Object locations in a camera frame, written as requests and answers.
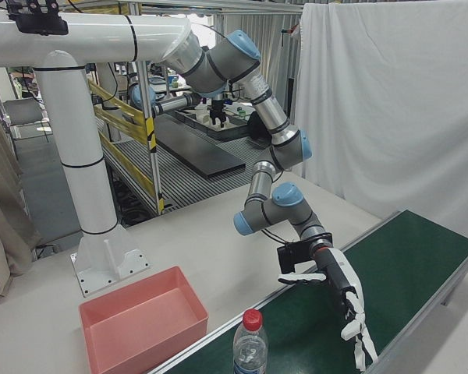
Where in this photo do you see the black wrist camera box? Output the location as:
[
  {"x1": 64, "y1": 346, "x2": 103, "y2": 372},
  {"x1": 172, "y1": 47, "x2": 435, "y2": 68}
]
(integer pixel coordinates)
[{"x1": 276, "y1": 241, "x2": 311, "y2": 275}]

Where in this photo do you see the grey metal grating platform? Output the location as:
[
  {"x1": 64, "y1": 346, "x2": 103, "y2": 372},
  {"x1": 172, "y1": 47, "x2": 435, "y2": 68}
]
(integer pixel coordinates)
[{"x1": 101, "y1": 136, "x2": 267, "y2": 220}]

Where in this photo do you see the white chair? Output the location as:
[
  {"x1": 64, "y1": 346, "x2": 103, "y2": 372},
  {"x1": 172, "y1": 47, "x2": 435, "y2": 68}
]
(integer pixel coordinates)
[{"x1": 2, "y1": 98, "x2": 50, "y2": 143}]

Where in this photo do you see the black floor cable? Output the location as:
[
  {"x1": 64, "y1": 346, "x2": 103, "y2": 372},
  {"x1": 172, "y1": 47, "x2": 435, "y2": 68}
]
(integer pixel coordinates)
[{"x1": 31, "y1": 242, "x2": 59, "y2": 261}]

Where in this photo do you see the pink plastic basket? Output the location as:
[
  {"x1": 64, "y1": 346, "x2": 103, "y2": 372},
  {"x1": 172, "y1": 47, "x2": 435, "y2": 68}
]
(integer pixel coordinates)
[{"x1": 78, "y1": 266, "x2": 210, "y2": 374}]

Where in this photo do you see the long black tray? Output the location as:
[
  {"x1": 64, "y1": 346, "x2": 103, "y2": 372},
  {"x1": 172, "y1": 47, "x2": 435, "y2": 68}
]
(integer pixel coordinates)
[{"x1": 154, "y1": 114, "x2": 246, "y2": 181}]

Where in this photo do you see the black background gripper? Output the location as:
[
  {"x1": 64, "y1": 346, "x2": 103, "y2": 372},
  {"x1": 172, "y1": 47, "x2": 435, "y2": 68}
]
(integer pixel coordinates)
[{"x1": 208, "y1": 99, "x2": 228, "y2": 130}]

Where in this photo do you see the beige curtain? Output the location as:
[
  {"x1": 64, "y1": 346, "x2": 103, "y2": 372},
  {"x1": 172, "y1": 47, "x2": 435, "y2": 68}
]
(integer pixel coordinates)
[{"x1": 0, "y1": 68, "x2": 42, "y2": 311}]

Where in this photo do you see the clear red-capped water bottle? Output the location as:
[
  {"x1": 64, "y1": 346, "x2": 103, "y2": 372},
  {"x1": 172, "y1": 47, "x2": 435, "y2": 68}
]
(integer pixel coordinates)
[{"x1": 232, "y1": 309, "x2": 269, "y2": 374}]

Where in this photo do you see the green conveyor belt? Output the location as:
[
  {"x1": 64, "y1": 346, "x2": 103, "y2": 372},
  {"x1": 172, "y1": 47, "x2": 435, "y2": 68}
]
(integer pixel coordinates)
[{"x1": 150, "y1": 209, "x2": 468, "y2": 374}]

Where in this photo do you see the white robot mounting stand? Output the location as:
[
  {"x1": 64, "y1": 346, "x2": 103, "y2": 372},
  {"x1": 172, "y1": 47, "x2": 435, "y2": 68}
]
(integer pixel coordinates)
[{"x1": 0, "y1": 11, "x2": 194, "y2": 298}]

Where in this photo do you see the white curtain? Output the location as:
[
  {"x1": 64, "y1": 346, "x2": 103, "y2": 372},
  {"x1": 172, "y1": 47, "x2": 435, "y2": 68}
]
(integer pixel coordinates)
[{"x1": 290, "y1": 0, "x2": 468, "y2": 243}]

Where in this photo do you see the black camera on stand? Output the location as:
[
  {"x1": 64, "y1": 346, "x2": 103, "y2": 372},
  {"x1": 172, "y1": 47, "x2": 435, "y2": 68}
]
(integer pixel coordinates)
[{"x1": 5, "y1": 0, "x2": 69, "y2": 37}]

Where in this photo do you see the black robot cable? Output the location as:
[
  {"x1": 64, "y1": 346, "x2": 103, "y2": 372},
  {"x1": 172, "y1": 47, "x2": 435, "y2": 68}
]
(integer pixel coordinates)
[{"x1": 257, "y1": 222, "x2": 298, "y2": 247}]

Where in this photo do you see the yellow guard rail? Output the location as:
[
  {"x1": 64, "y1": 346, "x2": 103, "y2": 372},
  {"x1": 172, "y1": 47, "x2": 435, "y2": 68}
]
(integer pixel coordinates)
[{"x1": 87, "y1": 79, "x2": 158, "y2": 204}]

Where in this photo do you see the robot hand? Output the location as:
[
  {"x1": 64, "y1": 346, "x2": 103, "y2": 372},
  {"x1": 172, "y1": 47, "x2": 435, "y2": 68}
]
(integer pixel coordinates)
[{"x1": 277, "y1": 245, "x2": 379, "y2": 371}]

